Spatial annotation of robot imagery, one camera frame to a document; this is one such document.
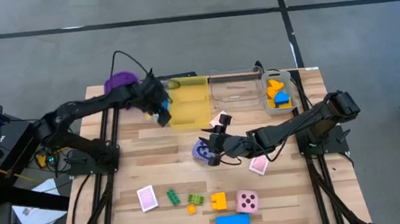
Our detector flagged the pink foam die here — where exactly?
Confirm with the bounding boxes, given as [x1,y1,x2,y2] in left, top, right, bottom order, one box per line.
[234,188,261,215]

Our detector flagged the white paper sheets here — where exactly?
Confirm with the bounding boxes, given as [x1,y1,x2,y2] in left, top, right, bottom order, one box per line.
[9,177,64,224]

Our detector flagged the black metal mounting frame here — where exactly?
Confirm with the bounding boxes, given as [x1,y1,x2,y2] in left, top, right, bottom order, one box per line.
[289,63,376,224]
[50,93,131,224]

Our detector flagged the dark green toy block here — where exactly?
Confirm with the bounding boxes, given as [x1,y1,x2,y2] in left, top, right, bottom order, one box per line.
[166,188,182,207]

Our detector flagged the light green toy block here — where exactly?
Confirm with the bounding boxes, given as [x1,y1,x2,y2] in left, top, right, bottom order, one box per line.
[187,192,206,207]

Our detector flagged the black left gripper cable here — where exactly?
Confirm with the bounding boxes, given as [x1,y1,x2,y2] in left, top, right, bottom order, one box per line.
[108,47,154,85]

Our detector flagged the blue heart toy block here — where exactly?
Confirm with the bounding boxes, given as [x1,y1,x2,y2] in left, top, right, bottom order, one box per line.
[273,90,291,107]

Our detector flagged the large blue toy block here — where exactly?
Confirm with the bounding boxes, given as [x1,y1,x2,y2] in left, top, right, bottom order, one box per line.
[215,212,251,224]

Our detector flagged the orange print card deck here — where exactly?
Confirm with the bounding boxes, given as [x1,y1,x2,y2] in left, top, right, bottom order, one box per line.
[209,109,234,129]

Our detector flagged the black stand beam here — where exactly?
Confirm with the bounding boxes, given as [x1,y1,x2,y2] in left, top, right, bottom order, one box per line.
[0,137,72,217]

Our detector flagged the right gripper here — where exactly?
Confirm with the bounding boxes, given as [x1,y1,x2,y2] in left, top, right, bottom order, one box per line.
[199,110,260,168]

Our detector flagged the yellow translucent plastic bin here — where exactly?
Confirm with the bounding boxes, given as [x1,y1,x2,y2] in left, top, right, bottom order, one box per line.
[165,74,213,132]

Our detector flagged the black cable bundle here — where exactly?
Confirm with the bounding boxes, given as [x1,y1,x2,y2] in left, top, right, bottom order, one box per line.
[32,144,83,180]

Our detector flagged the lavender foam die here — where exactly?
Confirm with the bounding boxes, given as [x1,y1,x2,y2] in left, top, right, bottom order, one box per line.
[190,138,217,165]

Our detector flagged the purple plastic bucket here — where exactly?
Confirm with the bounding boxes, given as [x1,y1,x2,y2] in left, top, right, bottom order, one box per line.
[102,69,142,112]

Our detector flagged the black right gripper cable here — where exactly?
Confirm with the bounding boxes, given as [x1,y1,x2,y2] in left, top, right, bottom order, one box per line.
[216,137,291,168]

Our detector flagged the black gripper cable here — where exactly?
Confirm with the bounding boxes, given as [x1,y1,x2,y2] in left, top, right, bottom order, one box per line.
[216,137,291,168]
[108,47,154,85]

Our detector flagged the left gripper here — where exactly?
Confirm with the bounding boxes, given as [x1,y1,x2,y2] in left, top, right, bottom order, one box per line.
[131,66,184,130]

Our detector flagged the grey plastic bin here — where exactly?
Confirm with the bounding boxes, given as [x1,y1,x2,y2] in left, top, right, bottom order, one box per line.
[260,69,299,117]

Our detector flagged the yellow tool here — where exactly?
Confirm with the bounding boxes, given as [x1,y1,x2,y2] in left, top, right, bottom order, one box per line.
[36,154,48,169]

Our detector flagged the black table edge rail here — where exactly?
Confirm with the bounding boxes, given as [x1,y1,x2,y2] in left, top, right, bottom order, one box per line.
[160,70,197,81]

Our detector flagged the large clear plastic bin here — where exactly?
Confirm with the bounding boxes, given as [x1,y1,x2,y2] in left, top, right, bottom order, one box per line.
[208,65,268,112]

